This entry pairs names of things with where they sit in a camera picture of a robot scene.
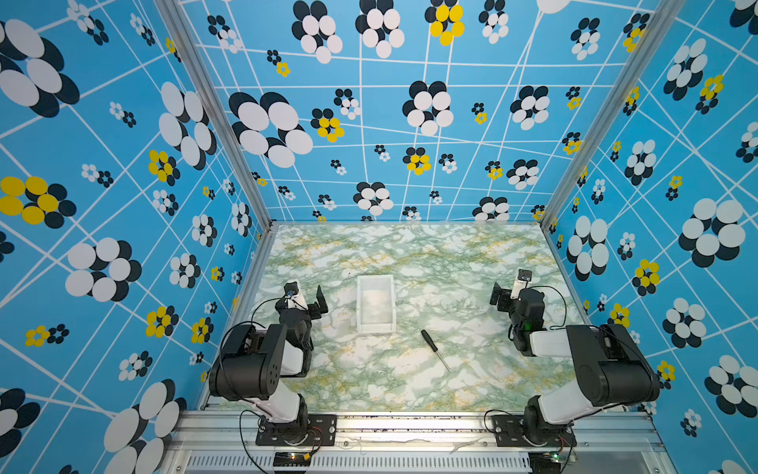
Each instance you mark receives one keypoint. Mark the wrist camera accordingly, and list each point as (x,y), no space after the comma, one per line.
(524,276)
(291,289)

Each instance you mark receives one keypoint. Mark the left aluminium corner post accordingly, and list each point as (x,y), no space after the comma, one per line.
(179,30)

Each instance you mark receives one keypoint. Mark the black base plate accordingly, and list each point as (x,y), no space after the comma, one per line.
(316,430)
(519,432)

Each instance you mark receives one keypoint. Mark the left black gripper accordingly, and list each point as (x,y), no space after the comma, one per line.
(311,313)

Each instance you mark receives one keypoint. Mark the white vented cable duct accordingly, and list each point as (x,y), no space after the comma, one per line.
(365,462)

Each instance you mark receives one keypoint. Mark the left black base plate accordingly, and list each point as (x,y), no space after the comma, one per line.
(316,430)

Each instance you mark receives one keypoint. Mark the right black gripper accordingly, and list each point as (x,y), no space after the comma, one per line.
(505,296)

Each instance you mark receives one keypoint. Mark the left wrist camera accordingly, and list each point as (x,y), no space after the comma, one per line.
(291,289)

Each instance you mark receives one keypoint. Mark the aluminium front rail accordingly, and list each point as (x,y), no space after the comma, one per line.
(448,432)

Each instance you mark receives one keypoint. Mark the white translucent plastic bin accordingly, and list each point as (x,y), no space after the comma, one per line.
(376,305)

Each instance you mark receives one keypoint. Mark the black handled screwdriver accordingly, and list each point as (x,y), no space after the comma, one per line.
(431,343)

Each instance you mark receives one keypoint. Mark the right aluminium corner post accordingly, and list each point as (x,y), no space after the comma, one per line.
(661,21)

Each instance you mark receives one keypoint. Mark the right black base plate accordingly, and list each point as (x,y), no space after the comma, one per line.
(519,432)

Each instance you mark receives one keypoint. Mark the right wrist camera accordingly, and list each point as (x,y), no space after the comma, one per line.
(524,276)

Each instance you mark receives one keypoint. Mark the aluminium corner post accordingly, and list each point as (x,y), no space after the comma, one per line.
(661,21)
(179,30)

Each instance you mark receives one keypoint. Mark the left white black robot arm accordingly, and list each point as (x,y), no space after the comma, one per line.
(254,358)

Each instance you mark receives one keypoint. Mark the right green circuit board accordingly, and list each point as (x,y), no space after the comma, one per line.
(545,463)

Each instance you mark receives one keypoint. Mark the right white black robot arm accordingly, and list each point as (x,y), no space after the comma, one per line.
(609,369)

